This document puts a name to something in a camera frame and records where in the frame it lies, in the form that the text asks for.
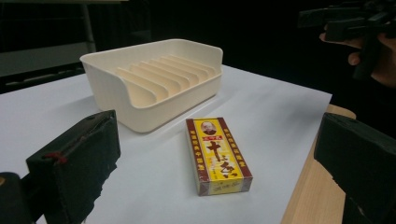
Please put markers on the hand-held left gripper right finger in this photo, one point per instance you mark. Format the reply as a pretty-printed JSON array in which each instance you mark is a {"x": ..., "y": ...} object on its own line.
[{"x": 361, "y": 161}]

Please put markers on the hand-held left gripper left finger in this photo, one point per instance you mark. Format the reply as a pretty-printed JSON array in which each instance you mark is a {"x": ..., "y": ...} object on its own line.
[{"x": 77, "y": 165}]

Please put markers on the cream plastic slotted storage bin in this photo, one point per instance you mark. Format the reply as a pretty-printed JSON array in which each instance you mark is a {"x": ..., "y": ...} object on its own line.
[{"x": 149, "y": 87}]

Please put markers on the yellow and red spice box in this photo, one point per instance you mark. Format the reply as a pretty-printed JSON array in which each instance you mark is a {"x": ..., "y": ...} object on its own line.
[{"x": 218, "y": 155}]

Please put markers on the grey shelf unit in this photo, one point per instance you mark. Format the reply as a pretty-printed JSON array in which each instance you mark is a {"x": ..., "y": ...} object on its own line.
[{"x": 43, "y": 46}]

